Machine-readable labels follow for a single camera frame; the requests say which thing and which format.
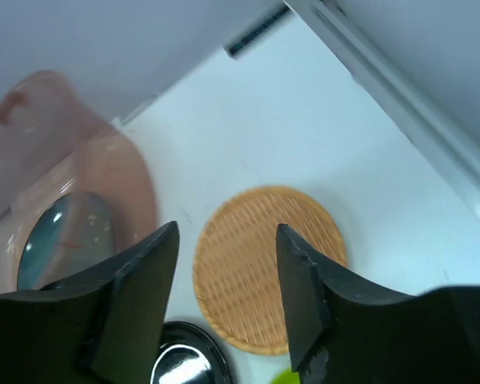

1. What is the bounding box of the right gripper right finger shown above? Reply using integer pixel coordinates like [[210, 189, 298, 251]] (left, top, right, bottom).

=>
[[276, 224, 480, 383]]

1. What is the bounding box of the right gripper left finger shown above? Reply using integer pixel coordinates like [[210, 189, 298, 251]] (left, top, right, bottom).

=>
[[0, 222, 180, 383]]

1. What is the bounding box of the black glossy plate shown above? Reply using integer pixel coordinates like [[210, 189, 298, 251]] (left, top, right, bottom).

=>
[[150, 321, 236, 384]]

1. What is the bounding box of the dark blue floral plate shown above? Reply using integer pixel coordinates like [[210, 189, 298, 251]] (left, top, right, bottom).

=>
[[17, 192, 117, 290]]

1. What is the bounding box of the pink translucent plastic bin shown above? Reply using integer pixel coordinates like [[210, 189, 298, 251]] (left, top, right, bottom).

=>
[[0, 70, 158, 294]]

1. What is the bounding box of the lime green plate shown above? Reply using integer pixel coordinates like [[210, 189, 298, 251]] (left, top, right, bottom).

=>
[[270, 369, 301, 384]]

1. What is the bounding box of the woven bamboo round tray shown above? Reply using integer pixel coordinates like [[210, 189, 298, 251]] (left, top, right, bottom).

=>
[[193, 186, 348, 355]]

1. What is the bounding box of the black label sticker right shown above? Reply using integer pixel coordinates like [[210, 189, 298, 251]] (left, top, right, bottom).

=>
[[223, 2, 294, 59]]

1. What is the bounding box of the right aluminium frame rail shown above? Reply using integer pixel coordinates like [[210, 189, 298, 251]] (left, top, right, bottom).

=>
[[287, 1, 480, 221]]

